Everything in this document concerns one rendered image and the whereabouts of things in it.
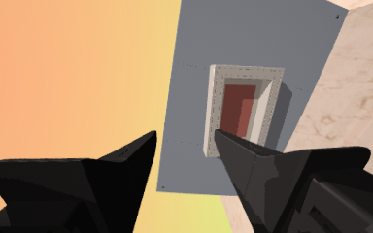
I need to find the dark grey flat panel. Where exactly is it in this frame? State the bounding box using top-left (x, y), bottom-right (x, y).
top-left (156, 0), bottom-right (349, 196)

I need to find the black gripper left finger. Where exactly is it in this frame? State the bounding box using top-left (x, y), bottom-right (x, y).
top-left (0, 130), bottom-right (157, 233)

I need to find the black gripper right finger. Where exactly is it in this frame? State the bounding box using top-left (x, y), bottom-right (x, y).
top-left (214, 129), bottom-right (371, 233)

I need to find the beige picture frame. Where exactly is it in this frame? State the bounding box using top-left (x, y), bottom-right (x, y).
top-left (203, 65), bottom-right (285, 157)

